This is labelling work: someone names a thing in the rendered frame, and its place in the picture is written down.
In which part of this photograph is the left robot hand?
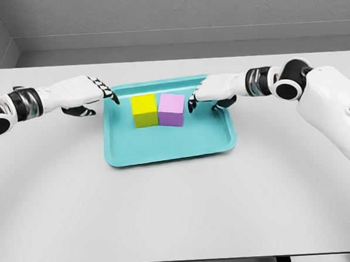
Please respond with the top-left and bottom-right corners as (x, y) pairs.
(58, 73), (122, 118)

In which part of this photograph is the yellow cube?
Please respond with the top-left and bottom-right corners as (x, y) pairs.
(130, 93), (159, 129)

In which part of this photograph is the teal rectangular tray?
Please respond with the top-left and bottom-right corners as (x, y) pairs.
(101, 72), (239, 169)

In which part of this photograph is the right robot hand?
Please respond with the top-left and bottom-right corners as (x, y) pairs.
(186, 73), (239, 114)

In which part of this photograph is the pink cube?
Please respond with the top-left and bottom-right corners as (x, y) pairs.
(156, 92), (187, 129)

